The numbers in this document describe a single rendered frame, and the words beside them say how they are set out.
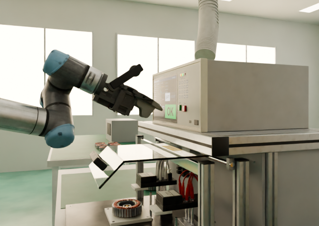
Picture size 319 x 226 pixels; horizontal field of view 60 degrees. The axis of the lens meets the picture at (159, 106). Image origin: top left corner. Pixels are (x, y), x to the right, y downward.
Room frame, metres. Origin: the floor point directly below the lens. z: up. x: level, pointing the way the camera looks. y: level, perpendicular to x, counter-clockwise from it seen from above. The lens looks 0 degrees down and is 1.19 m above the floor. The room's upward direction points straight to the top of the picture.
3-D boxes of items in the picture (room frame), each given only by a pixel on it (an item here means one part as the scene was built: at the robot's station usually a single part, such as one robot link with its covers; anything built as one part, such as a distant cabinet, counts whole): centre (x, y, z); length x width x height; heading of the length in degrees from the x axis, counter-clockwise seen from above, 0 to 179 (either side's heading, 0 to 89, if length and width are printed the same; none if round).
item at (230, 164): (0.99, -0.08, 1.04); 0.62 x 0.02 x 0.03; 19
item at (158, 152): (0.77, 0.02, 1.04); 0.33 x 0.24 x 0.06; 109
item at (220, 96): (1.03, -0.23, 1.22); 0.44 x 0.39 x 0.20; 19
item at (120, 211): (1.05, 0.12, 0.80); 0.11 x 0.11 x 0.04
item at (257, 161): (1.02, -0.16, 0.92); 0.66 x 0.01 x 0.30; 19
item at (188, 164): (0.97, -0.01, 1.03); 0.62 x 0.01 x 0.03; 19
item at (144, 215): (1.05, 0.12, 0.78); 0.15 x 0.15 x 0.01; 19
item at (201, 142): (1.04, -0.22, 1.09); 0.68 x 0.44 x 0.05; 19
